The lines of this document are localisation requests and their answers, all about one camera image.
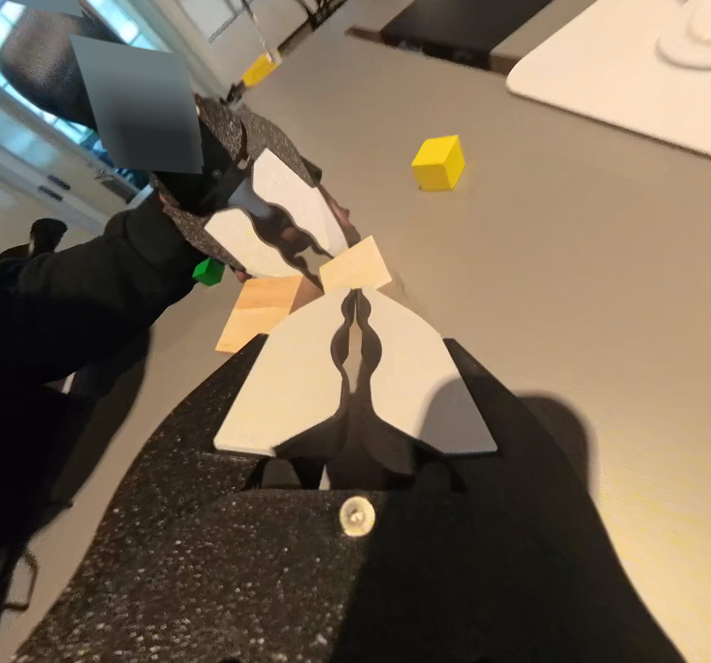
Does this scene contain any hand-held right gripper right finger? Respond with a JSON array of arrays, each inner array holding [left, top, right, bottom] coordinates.
[[357, 287, 499, 456]]

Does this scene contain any yellow wooden cube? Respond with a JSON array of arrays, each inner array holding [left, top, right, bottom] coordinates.
[[411, 135, 466, 192]]

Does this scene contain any person's black jacket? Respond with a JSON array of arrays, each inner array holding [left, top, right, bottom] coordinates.
[[0, 335, 153, 558]]

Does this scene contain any pale wooden cube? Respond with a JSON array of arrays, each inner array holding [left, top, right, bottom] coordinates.
[[319, 235, 392, 293]]

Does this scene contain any green wooden cube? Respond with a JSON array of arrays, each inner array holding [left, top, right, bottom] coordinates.
[[192, 258, 226, 287]]

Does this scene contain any person's left forearm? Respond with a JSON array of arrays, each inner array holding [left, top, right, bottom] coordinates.
[[0, 197, 226, 392]]

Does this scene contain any large brown wooden cube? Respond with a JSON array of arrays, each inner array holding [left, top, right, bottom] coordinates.
[[216, 276, 326, 354]]

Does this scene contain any thin striped pole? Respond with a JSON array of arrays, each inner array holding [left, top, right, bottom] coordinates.
[[228, 0, 270, 61]]

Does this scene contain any black desk mat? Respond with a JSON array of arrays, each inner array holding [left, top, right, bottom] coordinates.
[[380, 0, 578, 70]]

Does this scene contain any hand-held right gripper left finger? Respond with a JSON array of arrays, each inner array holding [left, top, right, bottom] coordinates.
[[214, 287, 357, 458]]

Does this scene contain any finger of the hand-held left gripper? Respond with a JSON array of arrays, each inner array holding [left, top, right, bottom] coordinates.
[[239, 148, 350, 258], [203, 207, 326, 289]]

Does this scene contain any person's left hand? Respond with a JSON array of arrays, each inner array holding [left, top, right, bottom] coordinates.
[[328, 191, 360, 248]]

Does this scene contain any white document stand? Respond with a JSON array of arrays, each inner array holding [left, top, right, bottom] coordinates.
[[507, 0, 711, 155]]

